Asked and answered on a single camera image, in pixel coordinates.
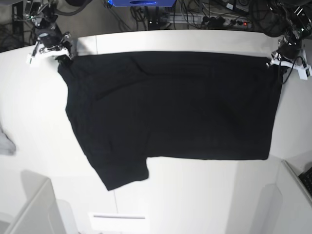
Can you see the white partition panel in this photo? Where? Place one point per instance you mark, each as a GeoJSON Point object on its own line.
{"type": "Point", "coordinates": [40, 214]}
{"type": "Point", "coordinates": [295, 216]}

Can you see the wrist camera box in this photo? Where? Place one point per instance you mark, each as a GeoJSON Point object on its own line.
{"type": "Point", "coordinates": [32, 61]}
{"type": "Point", "coordinates": [304, 72]}

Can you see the blue box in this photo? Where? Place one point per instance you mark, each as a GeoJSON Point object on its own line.
{"type": "Point", "coordinates": [148, 3]}

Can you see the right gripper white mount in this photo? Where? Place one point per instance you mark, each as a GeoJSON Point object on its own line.
{"type": "Point", "coordinates": [55, 44]}

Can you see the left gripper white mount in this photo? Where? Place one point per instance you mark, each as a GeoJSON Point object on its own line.
{"type": "Point", "coordinates": [288, 53]}

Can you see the black T-shirt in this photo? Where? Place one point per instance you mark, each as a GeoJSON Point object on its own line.
{"type": "Point", "coordinates": [127, 107]}

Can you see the white partition panel left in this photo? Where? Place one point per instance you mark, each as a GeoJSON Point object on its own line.
{"type": "Point", "coordinates": [40, 214]}

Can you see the white partition panel right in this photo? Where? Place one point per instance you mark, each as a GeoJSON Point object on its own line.
{"type": "Point", "coordinates": [295, 216]}

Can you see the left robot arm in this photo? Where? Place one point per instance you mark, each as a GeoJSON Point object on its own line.
{"type": "Point", "coordinates": [292, 21]}

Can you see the black flat device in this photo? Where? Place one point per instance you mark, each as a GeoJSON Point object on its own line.
{"type": "Point", "coordinates": [17, 24]}

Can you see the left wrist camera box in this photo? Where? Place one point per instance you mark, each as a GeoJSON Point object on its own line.
{"type": "Point", "coordinates": [304, 72]}

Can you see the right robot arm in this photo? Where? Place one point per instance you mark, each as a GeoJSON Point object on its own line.
{"type": "Point", "coordinates": [44, 15]}

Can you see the black keyboard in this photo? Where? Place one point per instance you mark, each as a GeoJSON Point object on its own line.
{"type": "Point", "coordinates": [306, 179]}

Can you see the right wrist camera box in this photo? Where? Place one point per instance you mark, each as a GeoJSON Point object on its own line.
{"type": "Point", "coordinates": [32, 61]}

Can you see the grey cloth at table edge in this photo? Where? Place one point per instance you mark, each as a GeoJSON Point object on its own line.
{"type": "Point", "coordinates": [7, 146]}

